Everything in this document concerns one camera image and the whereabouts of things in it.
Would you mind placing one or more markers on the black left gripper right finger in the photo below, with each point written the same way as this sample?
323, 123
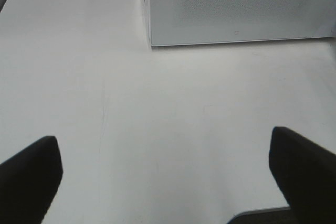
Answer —
305, 174

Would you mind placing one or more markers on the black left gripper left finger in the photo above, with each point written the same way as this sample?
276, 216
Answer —
29, 181

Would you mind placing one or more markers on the white microwave door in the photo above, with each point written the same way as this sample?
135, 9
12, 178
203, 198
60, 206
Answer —
236, 6

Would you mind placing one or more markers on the white microwave oven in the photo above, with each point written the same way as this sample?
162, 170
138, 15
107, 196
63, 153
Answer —
147, 6

